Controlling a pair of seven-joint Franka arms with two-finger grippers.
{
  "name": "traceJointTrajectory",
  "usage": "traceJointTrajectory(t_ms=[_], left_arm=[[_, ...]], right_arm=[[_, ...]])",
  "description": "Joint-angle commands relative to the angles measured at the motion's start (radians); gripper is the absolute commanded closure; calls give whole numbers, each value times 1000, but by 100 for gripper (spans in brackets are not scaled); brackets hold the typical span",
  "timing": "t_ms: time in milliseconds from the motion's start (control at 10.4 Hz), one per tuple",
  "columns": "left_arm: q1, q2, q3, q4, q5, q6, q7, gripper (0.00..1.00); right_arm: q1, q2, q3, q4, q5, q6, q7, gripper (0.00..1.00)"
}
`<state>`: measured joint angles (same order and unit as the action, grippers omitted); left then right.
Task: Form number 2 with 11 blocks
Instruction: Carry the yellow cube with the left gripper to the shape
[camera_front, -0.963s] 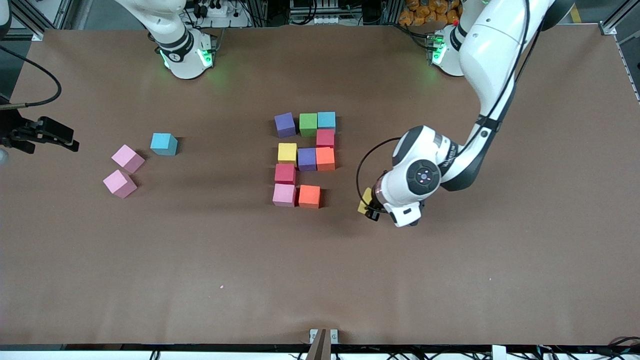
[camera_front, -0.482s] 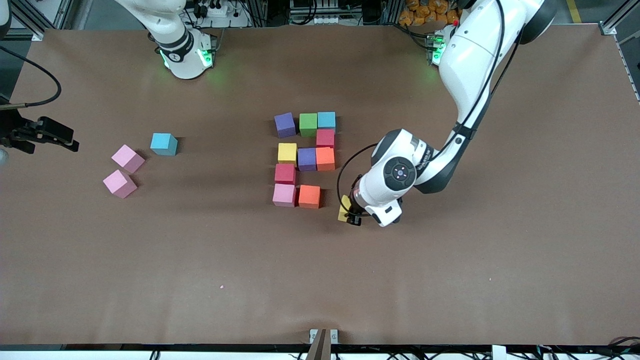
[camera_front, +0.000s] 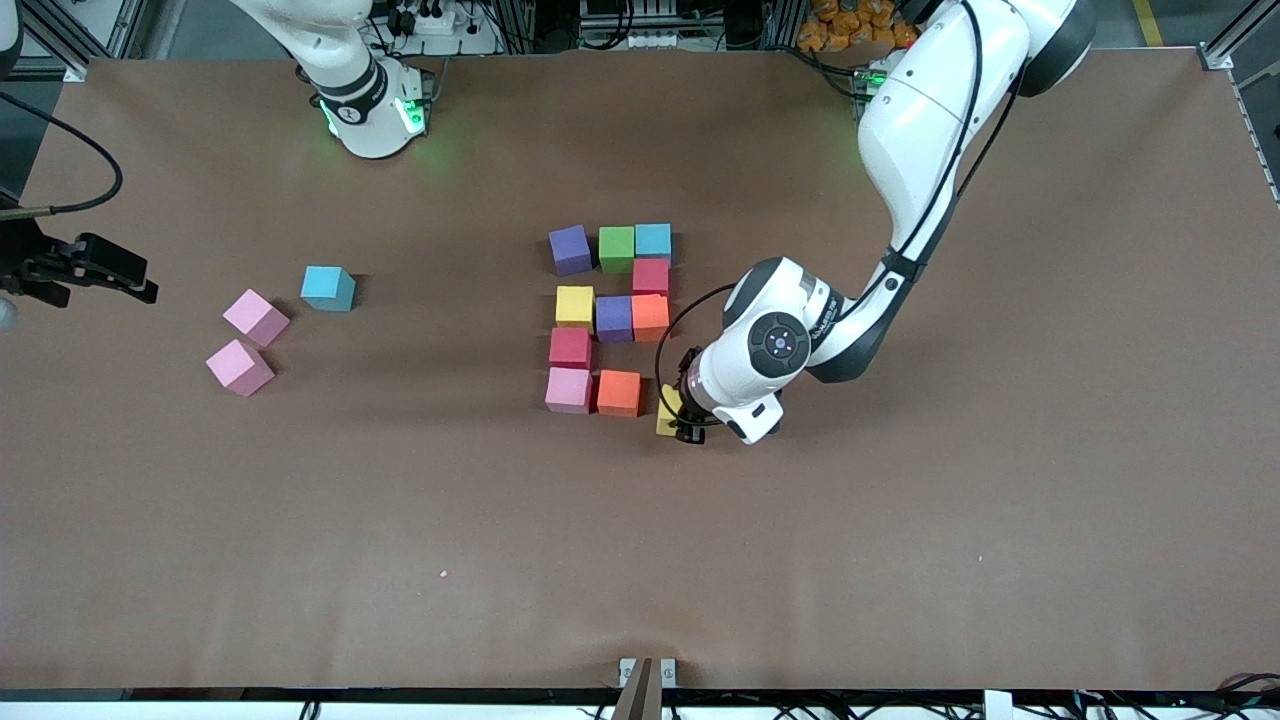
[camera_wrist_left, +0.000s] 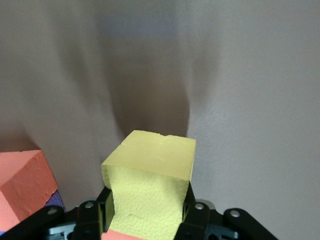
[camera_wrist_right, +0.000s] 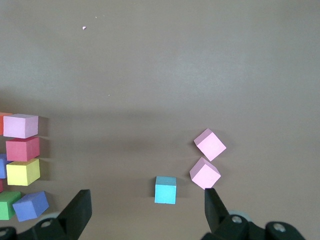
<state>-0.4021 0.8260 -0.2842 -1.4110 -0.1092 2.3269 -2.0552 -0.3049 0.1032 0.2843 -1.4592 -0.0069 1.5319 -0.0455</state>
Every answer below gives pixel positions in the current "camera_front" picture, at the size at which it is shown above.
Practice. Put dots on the white label tag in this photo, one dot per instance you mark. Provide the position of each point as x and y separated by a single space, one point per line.
997 706

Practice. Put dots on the light blue foam cube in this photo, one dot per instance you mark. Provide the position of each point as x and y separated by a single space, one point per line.
327 288
654 242

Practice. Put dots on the purple foam cube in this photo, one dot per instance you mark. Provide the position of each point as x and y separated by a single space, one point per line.
570 249
614 320

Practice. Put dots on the red foam cube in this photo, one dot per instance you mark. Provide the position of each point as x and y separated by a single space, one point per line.
650 277
571 348

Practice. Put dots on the aluminium frame strut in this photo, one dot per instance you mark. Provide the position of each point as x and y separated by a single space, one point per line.
70 32
1245 28

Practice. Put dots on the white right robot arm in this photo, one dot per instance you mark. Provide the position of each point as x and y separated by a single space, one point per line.
370 120

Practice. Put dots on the green foam cube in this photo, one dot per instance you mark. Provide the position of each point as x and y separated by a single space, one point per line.
617 250

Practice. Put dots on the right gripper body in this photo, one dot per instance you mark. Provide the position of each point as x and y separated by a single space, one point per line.
32 262

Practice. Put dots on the pink foam cube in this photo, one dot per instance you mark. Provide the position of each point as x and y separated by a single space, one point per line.
255 317
569 390
239 366

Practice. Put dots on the yellow foam cube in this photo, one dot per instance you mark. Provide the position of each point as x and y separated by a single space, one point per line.
667 415
575 305

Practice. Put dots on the brown table cover sheet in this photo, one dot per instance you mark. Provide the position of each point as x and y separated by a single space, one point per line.
640 520

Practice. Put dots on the white power strip with plugs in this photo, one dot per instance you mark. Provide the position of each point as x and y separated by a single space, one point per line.
432 22

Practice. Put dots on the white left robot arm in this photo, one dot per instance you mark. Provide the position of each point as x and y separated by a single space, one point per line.
920 140

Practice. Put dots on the orange foam cube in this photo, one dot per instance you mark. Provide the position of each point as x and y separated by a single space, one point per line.
619 392
652 318

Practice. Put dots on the white socket strip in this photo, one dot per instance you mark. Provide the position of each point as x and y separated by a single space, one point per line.
640 42

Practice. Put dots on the pile of orange objects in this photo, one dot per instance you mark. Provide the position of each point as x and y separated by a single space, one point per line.
850 25

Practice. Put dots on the metal post bracket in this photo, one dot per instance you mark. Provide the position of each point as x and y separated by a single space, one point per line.
647 690

